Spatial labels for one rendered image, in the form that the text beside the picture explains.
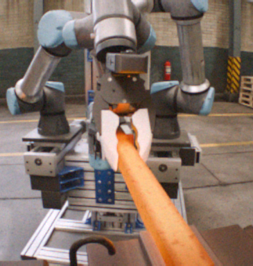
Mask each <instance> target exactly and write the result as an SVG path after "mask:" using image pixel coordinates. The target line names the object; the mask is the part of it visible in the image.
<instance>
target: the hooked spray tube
mask: <svg viewBox="0 0 253 266"><path fill-rule="evenodd" d="M91 243H99V244H102V245H103V246H104V247H106V248H107V251H108V255H109V256H113V255H114V254H115V253H116V249H115V246H114V244H113V243H112V242H111V241H110V240H109V239H107V238H106V237H104V236H98V235H91V236H83V237H81V238H79V239H77V240H76V241H74V242H73V244H72V245H71V247H70V249H69V264H70V266H78V262H77V251H78V249H79V248H81V247H82V246H83V245H85V244H91Z"/></svg>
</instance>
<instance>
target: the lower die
mask: <svg viewBox="0 0 253 266"><path fill-rule="evenodd" d="M189 227H190V229H191V230H192V232H193V233H194V235H195V237H196V238H197V239H198V240H199V243H200V244H201V245H202V246H203V248H204V250H205V251H206V252H207V254H208V255H209V257H210V258H211V259H212V261H213V262H214V266H253V228H249V229H245V230H243V229H242V228H241V226H239V225H238V224H234V225H231V226H226V227H221V228H216V229H212V230H206V231H198V229H197V228H196V226H194V224H192V225H189ZM113 244H114V246H115V249H116V253H115V254H114V255H113V256H109V255H108V251H107V248H106V247H104V246H103V245H102V244H99V243H97V244H91V245H86V252H87V264H88V266H166V263H165V262H164V260H163V259H162V255H161V254H160V252H159V250H158V248H157V246H156V244H155V241H154V239H153V237H152V234H151V232H150V231H144V232H139V241H138V240H137V239H136V240H125V241H119V242H113Z"/></svg>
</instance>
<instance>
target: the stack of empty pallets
mask: <svg viewBox="0 0 253 266"><path fill-rule="evenodd" d="M247 79H251V82H248V81H246V80H247ZM246 84H250V86H251V87H247V85H246ZM246 89H248V90H249V93H246V92H245V90H246ZM240 93H241V94H240V98H239V99H238V103H240V104H243V105H247V106H250V107H253V77H245V76H241V86H240ZM245 95H248V96H249V98H246V97H245ZM244 100H247V102H248V103H249V104H245V103H244Z"/></svg>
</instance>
